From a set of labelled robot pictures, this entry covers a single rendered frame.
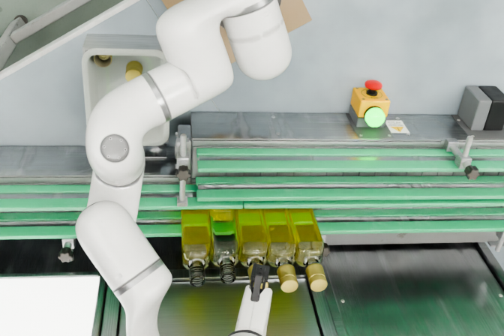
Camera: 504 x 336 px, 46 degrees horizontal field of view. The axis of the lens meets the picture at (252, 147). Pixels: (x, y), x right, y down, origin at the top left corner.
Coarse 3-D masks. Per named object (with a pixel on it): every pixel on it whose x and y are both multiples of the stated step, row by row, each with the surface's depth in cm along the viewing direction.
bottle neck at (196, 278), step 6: (192, 264) 114; (198, 264) 114; (192, 270) 112; (198, 270) 112; (204, 270) 114; (192, 276) 111; (198, 276) 111; (204, 276) 112; (192, 282) 112; (198, 282) 113; (204, 282) 112
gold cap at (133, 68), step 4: (128, 64) 125; (132, 64) 124; (136, 64) 125; (140, 64) 126; (128, 68) 123; (132, 68) 123; (136, 68) 123; (140, 68) 125; (128, 72) 123; (132, 72) 123; (136, 72) 123; (140, 72) 124; (128, 76) 123; (132, 76) 123; (128, 80) 124
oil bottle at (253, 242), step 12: (240, 216) 124; (252, 216) 125; (240, 228) 121; (252, 228) 121; (264, 228) 122; (240, 240) 119; (252, 240) 118; (264, 240) 118; (240, 252) 119; (252, 252) 116; (264, 252) 117; (264, 264) 118
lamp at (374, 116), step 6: (372, 108) 132; (378, 108) 132; (366, 114) 132; (372, 114) 131; (378, 114) 131; (384, 114) 132; (366, 120) 132; (372, 120) 131; (378, 120) 131; (384, 120) 132; (372, 126) 132; (378, 126) 132
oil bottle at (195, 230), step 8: (184, 216) 124; (192, 216) 124; (200, 216) 124; (184, 224) 121; (192, 224) 121; (200, 224) 122; (184, 232) 119; (192, 232) 119; (200, 232) 119; (208, 232) 120; (184, 240) 117; (192, 240) 117; (200, 240) 117; (208, 240) 118; (184, 248) 116; (192, 248) 115; (200, 248) 116; (208, 248) 116; (184, 256) 115; (192, 256) 115; (200, 256) 115; (208, 256) 116; (184, 264) 116; (208, 264) 117
